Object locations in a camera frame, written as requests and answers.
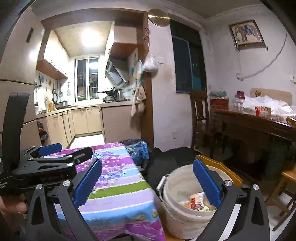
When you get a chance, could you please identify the floral colourful tablecloth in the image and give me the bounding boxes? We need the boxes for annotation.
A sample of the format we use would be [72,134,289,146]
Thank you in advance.
[49,142,167,241]

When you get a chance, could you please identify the steel kettle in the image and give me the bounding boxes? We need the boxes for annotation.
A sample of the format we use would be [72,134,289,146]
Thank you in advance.
[114,88,125,101]

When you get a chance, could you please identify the gold round wall plate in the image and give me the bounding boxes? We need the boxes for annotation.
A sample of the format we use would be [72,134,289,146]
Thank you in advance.
[147,9,170,27]

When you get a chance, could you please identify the white hanging plastic bag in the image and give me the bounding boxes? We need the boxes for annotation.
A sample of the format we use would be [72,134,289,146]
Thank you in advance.
[143,52,159,73]

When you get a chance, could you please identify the upper kitchen wall cabinet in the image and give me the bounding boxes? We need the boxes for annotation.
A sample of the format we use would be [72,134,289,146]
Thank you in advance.
[36,30,69,80]

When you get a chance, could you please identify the dark wooden dining table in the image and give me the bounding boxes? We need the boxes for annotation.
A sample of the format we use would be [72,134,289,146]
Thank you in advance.
[210,108,295,170]

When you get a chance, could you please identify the hanging cloth bags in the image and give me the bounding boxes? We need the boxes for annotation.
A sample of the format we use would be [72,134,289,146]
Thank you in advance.
[131,86,146,117]

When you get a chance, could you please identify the person's left hand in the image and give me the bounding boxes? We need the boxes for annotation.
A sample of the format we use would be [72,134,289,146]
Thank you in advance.
[0,196,28,214]

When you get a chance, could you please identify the kitchen window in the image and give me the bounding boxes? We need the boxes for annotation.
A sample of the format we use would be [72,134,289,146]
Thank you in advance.
[75,57,99,102]

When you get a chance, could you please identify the black cloth heap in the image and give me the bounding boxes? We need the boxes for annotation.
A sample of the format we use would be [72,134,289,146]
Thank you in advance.
[142,147,200,190]

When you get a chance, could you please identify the white plastic trash bucket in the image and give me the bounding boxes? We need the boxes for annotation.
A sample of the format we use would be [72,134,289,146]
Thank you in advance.
[155,164,234,240]

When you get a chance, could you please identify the steel range hood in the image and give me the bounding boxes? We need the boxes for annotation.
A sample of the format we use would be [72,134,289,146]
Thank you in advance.
[105,58,130,87]

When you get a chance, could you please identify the grey three-door refrigerator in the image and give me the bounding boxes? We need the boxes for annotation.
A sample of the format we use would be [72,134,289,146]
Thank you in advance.
[1,9,43,149]

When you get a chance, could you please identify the beige kitchen base cabinets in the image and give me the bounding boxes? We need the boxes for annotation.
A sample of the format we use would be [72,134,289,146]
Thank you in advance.
[36,101,140,149]

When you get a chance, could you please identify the blue plastic bag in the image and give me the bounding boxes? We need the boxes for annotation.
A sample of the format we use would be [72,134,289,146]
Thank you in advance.
[125,141,149,166]

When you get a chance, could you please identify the dark wooden chair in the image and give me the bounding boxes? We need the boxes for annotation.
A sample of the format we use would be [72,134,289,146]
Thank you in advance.
[190,90,216,149]

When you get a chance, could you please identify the dark blue window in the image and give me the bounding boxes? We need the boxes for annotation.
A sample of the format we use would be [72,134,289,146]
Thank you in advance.
[170,20,207,93]

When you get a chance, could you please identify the framed wall picture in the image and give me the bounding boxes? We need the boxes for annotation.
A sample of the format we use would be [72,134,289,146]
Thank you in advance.
[229,20,267,51]

